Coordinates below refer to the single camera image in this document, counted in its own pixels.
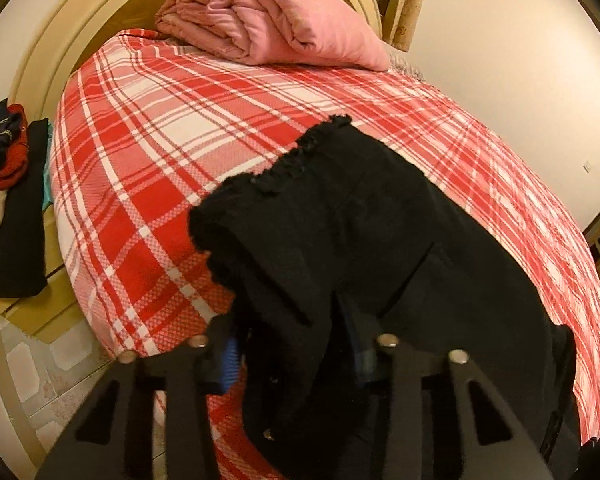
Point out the black pants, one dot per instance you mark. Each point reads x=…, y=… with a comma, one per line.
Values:
x=355, y=220

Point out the cream round wooden headboard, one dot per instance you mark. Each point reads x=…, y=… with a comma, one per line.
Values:
x=80, y=20

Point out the pile of clothes on nightstand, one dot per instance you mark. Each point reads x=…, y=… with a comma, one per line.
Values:
x=17, y=240

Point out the red plaid bed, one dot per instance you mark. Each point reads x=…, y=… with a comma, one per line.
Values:
x=145, y=160

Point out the white light switch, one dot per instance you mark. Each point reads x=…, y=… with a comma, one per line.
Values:
x=588, y=165

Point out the folded pink quilt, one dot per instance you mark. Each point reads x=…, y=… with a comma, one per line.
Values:
x=290, y=15

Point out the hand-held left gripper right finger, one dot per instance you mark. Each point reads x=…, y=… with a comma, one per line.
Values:
x=405, y=390

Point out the beige floral curtain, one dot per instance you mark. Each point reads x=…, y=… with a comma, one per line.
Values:
x=410, y=5

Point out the red garment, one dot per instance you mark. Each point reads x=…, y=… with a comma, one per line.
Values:
x=12, y=160

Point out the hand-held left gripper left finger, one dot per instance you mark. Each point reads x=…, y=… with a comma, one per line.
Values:
x=229, y=365

